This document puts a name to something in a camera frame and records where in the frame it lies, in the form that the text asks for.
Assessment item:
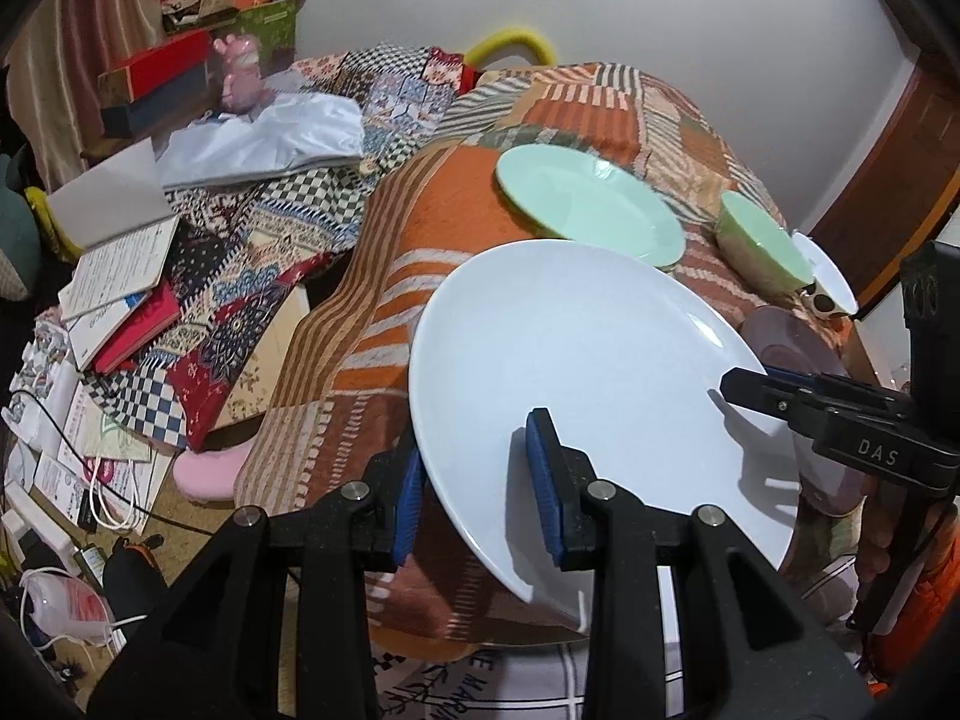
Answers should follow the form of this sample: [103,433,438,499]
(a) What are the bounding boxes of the beige floral board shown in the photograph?
[217,292,312,428]

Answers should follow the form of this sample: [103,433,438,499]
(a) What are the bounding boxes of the person's right hand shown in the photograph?
[856,493,897,590]

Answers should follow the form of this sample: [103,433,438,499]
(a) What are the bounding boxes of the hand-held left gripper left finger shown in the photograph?
[86,450,428,720]

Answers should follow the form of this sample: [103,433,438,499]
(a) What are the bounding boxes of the teal cushion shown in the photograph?
[0,150,42,301]

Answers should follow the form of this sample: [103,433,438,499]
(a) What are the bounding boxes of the wooden door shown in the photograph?
[810,64,960,308]

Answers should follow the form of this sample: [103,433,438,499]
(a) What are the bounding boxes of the white bowl with brown dots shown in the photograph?
[791,231,860,320]

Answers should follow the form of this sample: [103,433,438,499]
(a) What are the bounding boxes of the white power strip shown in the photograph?
[0,487,83,578]

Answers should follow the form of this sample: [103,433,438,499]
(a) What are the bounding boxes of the white cable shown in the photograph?
[90,457,151,533]

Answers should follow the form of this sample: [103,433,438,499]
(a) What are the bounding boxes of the red box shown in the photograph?
[97,30,211,106]

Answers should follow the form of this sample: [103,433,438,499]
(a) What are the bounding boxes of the open white notebook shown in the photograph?
[45,139,181,320]

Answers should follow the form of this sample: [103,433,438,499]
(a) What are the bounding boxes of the green box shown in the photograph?
[161,0,299,61]

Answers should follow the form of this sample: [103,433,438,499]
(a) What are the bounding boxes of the pink figurine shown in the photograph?
[214,34,275,113]

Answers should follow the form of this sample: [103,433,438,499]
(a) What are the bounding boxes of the white and red plastic bag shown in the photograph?
[19,566,121,646]

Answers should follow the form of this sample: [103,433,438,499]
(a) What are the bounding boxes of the checkered patchwork quilt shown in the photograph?
[82,41,473,451]

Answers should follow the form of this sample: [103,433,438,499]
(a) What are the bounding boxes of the green bowl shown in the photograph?
[714,191,815,293]

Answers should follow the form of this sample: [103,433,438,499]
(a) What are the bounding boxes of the red book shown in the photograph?
[94,285,182,376]

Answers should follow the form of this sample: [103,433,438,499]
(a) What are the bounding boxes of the green plate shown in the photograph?
[495,144,687,269]

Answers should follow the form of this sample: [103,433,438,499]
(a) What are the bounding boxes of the white book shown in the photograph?
[71,281,162,372]

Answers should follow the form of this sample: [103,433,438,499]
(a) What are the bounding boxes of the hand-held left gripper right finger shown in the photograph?
[525,406,878,720]

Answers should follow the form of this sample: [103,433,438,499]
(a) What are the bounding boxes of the orange patchwork blanket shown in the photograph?
[232,60,878,661]

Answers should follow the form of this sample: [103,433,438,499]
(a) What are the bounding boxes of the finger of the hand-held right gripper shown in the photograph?
[720,367,826,432]
[765,366,912,413]

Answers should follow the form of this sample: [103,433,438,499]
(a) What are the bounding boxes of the striped curtain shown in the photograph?
[7,0,166,188]

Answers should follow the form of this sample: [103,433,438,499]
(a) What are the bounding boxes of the large white plate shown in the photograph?
[409,241,800,620]

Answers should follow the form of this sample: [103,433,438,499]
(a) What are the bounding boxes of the pink slipper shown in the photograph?
[172,442,260,503]

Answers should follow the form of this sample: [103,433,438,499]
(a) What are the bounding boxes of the scattered paper leaflets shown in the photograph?
[7,315,173,526]

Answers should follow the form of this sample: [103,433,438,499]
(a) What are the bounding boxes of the yellow foam tube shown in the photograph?
[465,25,556,68]

